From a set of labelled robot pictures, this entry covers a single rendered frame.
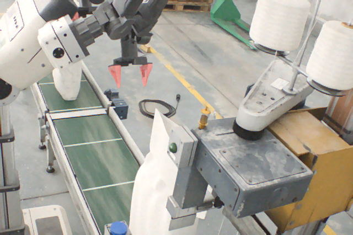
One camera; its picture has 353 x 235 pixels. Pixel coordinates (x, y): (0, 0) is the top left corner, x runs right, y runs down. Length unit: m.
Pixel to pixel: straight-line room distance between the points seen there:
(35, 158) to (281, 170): 2.34
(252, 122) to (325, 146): 0.26
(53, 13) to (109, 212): 1.19
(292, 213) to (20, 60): 1.00
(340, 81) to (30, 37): 0.94
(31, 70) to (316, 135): 0.96
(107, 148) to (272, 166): 1.70
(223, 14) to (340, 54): 5.72
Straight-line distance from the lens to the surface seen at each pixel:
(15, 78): 1.51
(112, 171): 2.47
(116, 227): 1.49
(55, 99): 3.13
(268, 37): 1.28
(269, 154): 1.13
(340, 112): 1.39
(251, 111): 1.14
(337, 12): 7.51
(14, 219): 2.02
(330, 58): 1.12
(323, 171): 1.29
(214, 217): 2.87
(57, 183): 2.94
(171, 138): 1.15
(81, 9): 1.90
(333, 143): 1.31
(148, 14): 1.34
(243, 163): 1.06
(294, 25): 1.28
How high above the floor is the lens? 1.94
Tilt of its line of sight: 31 degrees down
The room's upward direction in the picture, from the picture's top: 11 degrees clockwise
